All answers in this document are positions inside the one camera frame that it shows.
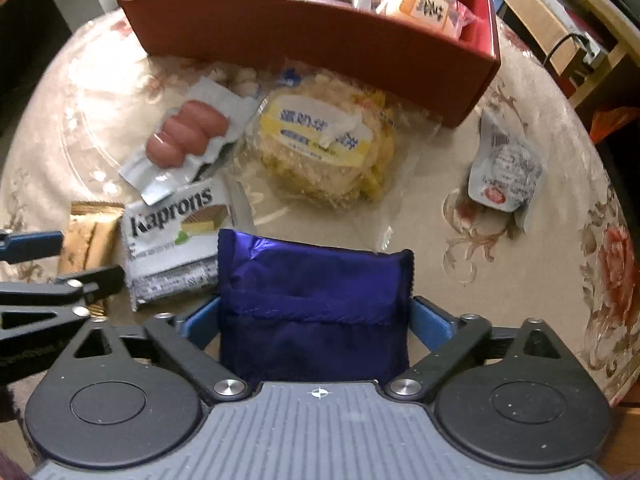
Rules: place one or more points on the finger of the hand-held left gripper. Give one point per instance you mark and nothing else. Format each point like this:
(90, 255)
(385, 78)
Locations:
(60, 292)
(30, 246)

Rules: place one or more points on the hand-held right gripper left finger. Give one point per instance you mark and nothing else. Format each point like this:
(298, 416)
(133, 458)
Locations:
(197, 320)

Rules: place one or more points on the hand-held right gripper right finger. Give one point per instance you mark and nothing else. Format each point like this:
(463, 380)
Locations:
(432, 317)

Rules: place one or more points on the white wafer packet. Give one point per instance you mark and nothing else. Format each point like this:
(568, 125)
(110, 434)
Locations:
(170, 240)

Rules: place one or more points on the blue foil packet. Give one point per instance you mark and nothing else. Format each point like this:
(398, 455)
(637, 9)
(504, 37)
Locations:
(310, 300)

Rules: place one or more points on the small silver sauce packet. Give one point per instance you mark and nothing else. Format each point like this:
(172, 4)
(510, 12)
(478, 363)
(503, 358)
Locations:
(505, 170)

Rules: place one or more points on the silver sausage packet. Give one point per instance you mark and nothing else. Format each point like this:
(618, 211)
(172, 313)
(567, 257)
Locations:
(185, 132)

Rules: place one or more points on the yellow label pastry packet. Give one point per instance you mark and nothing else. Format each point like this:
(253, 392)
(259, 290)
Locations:
(320, 145)

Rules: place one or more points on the red cardboard box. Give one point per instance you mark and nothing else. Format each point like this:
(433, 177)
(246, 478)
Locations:
(300, 35)

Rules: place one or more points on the orange label cake packet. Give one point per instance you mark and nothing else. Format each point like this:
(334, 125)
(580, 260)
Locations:
(425, 5)

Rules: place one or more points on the gold snack packet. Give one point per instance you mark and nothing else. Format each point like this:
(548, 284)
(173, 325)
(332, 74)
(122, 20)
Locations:
(85, 240)

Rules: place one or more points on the orange plastic bag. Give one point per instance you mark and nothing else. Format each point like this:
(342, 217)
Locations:
(617, 125)

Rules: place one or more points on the wooden television cabinet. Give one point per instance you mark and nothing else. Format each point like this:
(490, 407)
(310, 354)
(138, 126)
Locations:
(615, 35)

